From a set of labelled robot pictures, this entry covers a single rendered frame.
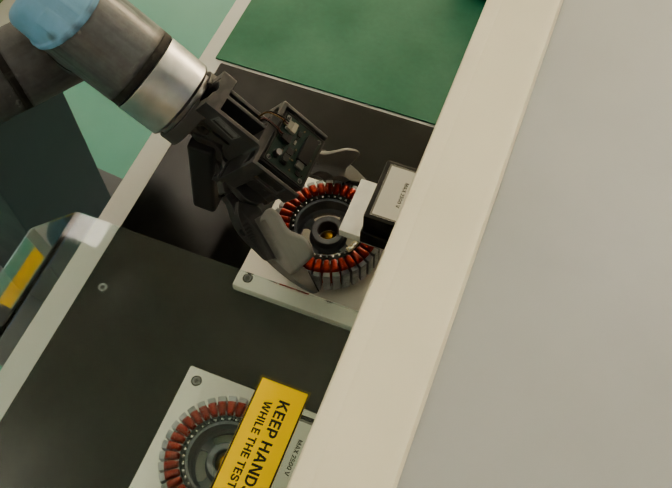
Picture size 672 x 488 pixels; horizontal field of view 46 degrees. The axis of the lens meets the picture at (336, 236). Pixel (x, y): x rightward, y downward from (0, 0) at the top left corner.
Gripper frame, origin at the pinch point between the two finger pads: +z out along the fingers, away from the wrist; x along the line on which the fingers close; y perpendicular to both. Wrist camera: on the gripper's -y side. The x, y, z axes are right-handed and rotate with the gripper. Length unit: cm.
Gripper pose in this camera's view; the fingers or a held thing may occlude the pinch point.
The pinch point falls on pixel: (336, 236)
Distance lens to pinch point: 78.5
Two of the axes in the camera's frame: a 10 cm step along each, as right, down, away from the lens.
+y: 5.9, -1.9, -7.9
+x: 3.6, -8.1, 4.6
